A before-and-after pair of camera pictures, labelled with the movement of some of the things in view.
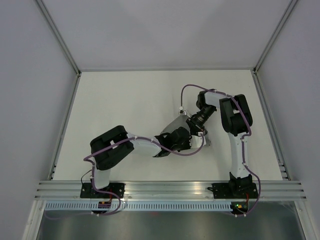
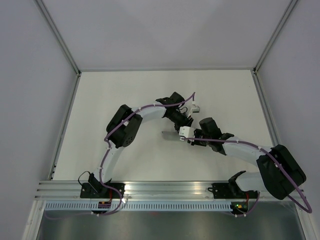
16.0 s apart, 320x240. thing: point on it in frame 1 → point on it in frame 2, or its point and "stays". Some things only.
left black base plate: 87,191 stays
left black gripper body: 186,145 → 179,120
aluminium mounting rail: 169,190 stays
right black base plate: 234,190 stays
